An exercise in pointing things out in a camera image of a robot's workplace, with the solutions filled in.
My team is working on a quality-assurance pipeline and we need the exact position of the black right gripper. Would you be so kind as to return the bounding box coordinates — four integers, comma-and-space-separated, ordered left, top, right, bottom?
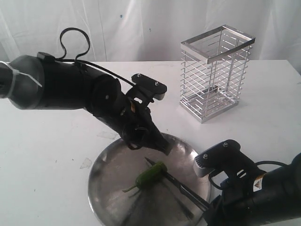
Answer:
203, 195, 257, 226

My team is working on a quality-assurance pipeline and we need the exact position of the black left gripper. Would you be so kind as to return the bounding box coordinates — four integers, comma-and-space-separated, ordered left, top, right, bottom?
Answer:
117, 98, 173, 155

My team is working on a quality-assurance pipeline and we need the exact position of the green cucumber piece with stem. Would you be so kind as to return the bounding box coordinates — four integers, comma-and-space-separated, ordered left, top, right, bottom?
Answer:
122, 161, 167, 193

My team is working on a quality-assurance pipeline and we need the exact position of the black handled knife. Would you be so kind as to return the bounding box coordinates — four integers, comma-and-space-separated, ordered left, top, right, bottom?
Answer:
145, 157, 210, 212

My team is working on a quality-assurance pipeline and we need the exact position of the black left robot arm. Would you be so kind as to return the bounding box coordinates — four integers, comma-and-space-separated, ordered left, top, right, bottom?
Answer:
0, 53, 171, 155

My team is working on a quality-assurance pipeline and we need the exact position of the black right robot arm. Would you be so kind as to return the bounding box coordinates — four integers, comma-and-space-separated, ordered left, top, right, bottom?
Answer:
203, 154, 301, 226

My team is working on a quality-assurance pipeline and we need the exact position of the round steel plate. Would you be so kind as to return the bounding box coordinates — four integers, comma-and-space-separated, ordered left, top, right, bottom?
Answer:
88, 134, 211, 226

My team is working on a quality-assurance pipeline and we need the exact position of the white backdrop curtain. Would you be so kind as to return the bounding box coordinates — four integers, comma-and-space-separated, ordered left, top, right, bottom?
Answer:
0, 0, 301, 69

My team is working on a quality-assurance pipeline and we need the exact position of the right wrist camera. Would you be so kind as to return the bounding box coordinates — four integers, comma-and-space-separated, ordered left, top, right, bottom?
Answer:
193, 139, 264, 178

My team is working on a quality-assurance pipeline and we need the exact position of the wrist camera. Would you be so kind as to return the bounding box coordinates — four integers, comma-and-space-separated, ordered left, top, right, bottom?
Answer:
193, 139, 264, 178
126, 73, 167, 103

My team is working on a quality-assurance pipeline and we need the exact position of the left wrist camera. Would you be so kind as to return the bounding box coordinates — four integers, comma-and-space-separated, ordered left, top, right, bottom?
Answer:
126, 73, 167, 103

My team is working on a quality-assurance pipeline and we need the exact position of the chrome wire utensil basket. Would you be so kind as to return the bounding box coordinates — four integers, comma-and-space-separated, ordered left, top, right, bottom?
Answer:
180, 25, 255, 123

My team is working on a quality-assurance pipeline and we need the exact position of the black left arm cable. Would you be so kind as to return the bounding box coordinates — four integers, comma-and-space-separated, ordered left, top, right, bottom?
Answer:
37, 27, 139, 87

